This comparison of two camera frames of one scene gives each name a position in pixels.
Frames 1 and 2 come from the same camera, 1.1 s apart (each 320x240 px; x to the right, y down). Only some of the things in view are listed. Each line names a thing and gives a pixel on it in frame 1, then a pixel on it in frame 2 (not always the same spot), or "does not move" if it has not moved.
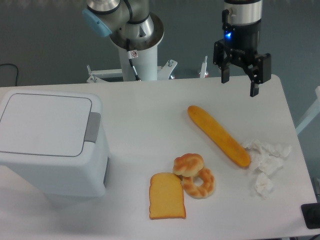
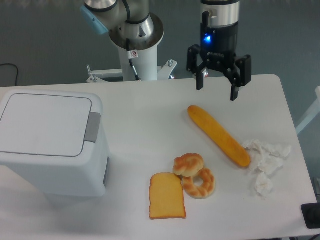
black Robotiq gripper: x=243 y=42 -> x=218 y=40
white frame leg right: x=315 y=112 does not move
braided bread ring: x=201 y=192 does not move
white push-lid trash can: x=52 y=142 does not move
